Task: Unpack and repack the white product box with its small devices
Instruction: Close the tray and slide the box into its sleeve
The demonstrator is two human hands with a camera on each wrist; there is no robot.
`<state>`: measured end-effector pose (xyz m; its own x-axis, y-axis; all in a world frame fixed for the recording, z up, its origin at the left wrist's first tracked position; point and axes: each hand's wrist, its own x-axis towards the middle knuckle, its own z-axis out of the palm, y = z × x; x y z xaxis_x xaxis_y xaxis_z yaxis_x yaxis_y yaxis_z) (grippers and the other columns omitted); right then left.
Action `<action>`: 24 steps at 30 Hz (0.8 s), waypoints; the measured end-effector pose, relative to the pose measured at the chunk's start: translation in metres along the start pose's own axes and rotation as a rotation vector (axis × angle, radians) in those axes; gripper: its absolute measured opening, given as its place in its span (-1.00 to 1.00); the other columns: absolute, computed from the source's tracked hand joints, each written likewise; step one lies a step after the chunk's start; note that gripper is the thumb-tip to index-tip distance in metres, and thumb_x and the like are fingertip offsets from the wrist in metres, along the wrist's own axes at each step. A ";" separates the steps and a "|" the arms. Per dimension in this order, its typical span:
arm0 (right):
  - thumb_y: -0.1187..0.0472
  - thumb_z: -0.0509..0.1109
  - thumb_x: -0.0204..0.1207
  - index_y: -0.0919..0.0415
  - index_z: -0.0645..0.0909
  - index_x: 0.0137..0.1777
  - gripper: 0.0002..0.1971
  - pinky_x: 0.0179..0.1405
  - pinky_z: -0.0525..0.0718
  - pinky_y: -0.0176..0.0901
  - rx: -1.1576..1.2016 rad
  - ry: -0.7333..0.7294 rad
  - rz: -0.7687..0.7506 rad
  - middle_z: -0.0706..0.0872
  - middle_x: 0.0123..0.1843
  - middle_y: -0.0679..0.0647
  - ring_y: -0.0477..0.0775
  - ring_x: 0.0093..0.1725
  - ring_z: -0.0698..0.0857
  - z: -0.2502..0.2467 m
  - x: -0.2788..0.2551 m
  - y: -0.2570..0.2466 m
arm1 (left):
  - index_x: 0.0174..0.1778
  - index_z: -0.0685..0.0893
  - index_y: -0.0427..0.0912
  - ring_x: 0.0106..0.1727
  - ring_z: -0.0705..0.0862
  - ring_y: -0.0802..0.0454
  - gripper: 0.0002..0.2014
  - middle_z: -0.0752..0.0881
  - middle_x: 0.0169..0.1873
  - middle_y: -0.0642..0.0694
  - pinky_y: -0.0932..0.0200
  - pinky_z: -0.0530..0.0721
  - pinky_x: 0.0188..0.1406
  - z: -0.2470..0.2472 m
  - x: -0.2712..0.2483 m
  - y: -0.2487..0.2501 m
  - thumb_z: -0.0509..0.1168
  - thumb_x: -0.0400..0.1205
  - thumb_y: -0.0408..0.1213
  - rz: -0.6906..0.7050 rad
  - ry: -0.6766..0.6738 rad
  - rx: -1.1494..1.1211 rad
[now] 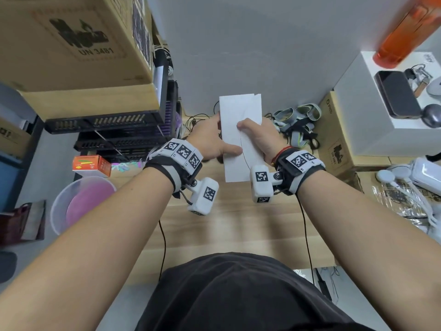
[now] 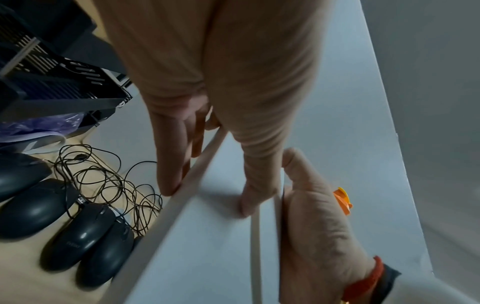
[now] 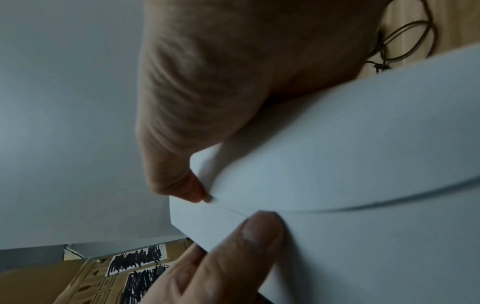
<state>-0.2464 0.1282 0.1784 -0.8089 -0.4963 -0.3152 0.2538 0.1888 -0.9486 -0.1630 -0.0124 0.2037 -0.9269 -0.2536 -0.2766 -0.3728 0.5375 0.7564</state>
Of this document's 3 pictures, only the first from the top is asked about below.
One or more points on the person's right hand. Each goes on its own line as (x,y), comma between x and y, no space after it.
(267,139)

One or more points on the person's left hand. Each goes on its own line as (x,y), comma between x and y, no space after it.
(210,141)

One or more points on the white cardboard box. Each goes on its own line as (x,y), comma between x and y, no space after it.
(237,106)

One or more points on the person's right forearm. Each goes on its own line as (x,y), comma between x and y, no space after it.
(372,255)

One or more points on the person's left forearm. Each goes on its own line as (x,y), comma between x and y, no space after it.
(79,261)

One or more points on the cardboard box with black print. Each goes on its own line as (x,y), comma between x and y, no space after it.
(336,148)

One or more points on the tape-wrapped cardboard box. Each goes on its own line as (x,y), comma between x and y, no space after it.
(396,199)

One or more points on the person's black clothing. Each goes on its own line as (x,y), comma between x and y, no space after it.
(241,296)

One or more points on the brown cardboard box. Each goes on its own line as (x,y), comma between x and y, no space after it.
(13,137)

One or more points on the marker-printed black wrist band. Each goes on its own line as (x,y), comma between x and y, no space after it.
(301,162)
(179,151)

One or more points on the purple ribbed plastic pieces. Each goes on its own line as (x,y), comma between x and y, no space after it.
(170,113)

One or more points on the pile of colourful plastic clips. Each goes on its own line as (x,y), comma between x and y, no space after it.
(125,166)

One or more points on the orange carton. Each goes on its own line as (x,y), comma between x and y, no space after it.
(89,165)

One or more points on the black flat device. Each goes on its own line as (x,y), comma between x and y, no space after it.
(398,94)

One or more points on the clear plastic bucket pink bottom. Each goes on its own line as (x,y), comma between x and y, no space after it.
(82,199)

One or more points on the black power adapter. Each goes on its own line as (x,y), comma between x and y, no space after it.
(323,286)

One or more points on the white rounded appliance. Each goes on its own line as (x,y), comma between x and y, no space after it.
(427,175)

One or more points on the grey computer mouse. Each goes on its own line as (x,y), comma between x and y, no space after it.
(432,115)

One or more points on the orange round object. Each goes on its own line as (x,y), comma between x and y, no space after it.
(403,34)

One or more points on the dark red dustpan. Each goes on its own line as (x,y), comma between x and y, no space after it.
(20,222)

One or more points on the dark grey rounded object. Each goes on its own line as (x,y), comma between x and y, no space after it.
(7,267)

